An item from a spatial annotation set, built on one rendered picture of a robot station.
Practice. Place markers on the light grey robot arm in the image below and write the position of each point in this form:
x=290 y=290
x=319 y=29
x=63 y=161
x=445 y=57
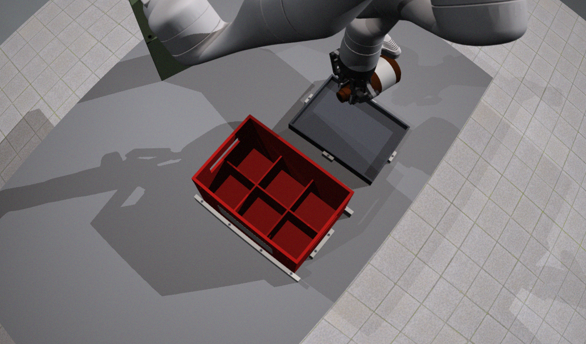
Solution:
x=193 y=32

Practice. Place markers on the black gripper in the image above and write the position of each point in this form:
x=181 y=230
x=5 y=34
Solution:
x=358 y=80

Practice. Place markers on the red crate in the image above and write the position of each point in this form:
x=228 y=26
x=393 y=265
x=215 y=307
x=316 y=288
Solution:
x=273 y=193

